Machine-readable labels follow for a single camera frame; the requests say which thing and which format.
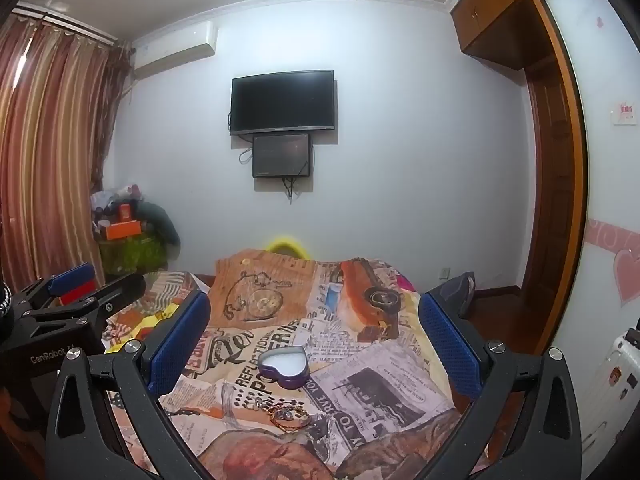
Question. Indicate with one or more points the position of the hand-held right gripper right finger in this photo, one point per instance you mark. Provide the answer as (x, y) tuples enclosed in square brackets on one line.
[(447, 342)]

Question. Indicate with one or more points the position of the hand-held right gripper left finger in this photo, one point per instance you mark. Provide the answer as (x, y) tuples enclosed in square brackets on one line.
[(177, 345)]

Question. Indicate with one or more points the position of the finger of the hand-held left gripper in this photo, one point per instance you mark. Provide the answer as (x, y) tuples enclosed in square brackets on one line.
[(75, 279), (117, 294)]

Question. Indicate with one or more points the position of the purple heart-shaped tin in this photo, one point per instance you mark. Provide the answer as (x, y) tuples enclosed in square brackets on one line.
[(291, 377)]

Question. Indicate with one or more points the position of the cartoon printed bedsheet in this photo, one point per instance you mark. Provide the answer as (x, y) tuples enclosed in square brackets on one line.
[(150, 320)]

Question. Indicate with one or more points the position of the orange box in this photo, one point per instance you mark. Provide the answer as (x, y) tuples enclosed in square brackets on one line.
[(122, 230)]

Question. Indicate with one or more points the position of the pink cloth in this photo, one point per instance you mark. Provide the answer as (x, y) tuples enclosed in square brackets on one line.
[(406, 281)]

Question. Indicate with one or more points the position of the dark teal bag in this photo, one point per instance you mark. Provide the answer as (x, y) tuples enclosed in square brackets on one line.
[(160, 222)]

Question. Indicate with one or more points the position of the white plastic bags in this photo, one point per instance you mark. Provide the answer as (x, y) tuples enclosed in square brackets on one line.
[(112, 197)]

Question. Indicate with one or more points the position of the newspaper printed blanket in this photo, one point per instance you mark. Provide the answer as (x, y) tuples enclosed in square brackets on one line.
[(350, 340)]

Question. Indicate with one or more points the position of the striped brown curtain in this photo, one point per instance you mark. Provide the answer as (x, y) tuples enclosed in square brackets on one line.
[(50, 150)]

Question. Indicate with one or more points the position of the white suitcase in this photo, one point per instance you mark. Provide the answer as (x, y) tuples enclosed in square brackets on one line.
[(617, 385)]

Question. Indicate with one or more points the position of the wooden door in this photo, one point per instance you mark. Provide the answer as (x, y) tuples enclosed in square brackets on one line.
[(555, 185)]

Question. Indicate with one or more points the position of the small black monitor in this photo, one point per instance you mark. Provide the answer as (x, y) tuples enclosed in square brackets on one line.
[(281, 155)]

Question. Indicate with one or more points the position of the white air conditioner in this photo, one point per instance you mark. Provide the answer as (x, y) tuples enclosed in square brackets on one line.
[(172, 50)]

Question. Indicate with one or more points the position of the wooden overhead cabinet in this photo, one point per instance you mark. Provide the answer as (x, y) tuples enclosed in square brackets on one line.
[(500, 10)]

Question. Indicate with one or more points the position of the pink wall border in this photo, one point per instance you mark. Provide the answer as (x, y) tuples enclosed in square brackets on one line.
[(607, 235)]

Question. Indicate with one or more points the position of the pink heart wall sticker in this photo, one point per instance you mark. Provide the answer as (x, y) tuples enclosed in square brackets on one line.
[(627, 272)]

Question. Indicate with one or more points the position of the black wall television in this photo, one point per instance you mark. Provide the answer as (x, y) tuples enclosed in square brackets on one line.
[(282, 102)]

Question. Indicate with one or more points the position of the dark curtain rail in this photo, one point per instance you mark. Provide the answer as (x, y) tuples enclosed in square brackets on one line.
[(70, 22)]

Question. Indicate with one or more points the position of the white wall plate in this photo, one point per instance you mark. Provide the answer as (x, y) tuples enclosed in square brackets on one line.
[(624, 113)]

